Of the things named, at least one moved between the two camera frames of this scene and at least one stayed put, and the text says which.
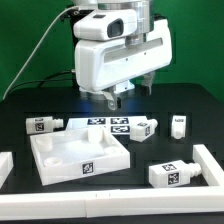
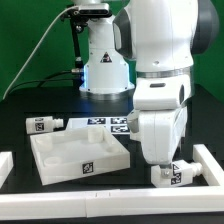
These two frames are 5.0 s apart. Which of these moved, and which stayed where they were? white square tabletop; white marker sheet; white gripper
Moved: white gripper
Stayed: white marker sheet; white square tabletop
